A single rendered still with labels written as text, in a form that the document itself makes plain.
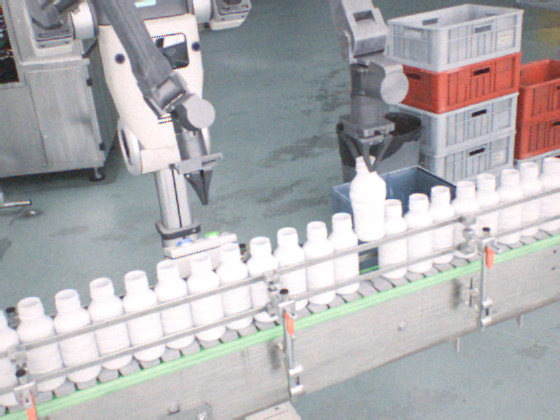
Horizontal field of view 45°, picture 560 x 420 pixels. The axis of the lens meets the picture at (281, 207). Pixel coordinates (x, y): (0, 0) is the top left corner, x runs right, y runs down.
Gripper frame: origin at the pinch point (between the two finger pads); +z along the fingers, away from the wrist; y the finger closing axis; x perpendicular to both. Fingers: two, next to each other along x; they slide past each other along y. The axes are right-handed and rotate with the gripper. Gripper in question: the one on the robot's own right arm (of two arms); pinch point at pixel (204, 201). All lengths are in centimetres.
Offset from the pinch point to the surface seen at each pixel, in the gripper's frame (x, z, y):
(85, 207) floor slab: 325, 7, 3
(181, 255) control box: -3.8, 9.2, -8.2
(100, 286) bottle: -15.4, 9.1, -25.7
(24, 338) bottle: -17.7, 13.7, -39.6
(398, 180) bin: 47, 12, 74
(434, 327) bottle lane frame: -13, 38, 40
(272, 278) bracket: -21.3, 15.4, 3.7
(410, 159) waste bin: 160, 15, 150
